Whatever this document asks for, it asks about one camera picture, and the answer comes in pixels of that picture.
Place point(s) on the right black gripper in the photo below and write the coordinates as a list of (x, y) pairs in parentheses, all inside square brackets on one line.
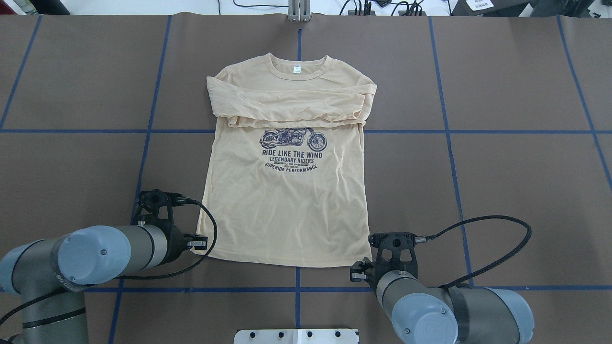
[(372, 274)]

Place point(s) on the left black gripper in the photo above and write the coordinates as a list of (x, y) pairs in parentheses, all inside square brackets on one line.
[(176, 237)]

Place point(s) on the cream long-sleeve graphic shirt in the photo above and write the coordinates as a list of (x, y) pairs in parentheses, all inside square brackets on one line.
[(286, 180)]

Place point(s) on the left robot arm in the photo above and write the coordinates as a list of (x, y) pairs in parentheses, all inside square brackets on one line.
[(51, 275)]

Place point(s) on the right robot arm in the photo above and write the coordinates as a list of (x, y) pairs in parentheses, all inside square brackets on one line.
[(447, 315)]

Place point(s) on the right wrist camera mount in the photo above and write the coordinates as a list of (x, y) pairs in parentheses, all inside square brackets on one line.
[(396, 250)]

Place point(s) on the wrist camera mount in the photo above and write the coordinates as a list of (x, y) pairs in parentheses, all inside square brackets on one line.
[(155, 207), (396, 250)]

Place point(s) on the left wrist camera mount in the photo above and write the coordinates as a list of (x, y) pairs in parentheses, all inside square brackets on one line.
[(155, 207)]

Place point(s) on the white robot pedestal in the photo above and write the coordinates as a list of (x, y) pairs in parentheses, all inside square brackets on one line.
[(298, 336)]

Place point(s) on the aluminium frame post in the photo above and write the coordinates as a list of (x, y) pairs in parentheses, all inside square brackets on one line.
[(299, 10)]

